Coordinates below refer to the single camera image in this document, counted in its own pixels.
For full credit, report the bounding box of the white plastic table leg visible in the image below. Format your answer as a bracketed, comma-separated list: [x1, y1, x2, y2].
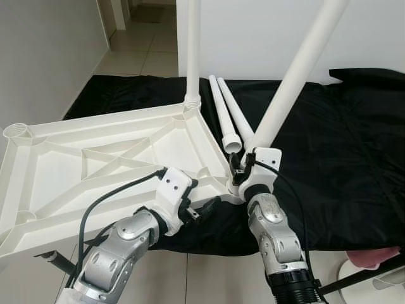
[185, 0, 203, 110]
[208, 75, 244, 154]
[244, 0, 351, 156]
[217, 77, 255, 143]

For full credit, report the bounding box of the white plastic children table top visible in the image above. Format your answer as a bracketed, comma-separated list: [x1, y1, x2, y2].
[0, 103, 244, 263]

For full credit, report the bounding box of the black fabric table cover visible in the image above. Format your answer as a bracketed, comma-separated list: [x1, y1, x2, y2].
[63, 66, 405, 257]

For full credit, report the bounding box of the black metal table leg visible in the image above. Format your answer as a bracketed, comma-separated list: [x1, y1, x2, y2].
[335, 253, 405, 295]
[37, 250, 78, 274]

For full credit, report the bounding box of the pink plastic object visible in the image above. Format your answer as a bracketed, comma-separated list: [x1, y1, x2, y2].
[347, 247, 401, 267]

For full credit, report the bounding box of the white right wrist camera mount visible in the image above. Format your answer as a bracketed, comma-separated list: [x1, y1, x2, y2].
[242, 147, 282, 197]

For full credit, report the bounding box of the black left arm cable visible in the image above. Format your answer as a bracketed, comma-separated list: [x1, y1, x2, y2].
[70, 168, 167, 286]

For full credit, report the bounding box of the white door frame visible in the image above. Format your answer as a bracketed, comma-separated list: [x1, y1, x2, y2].
[95, 0, 130, 32]

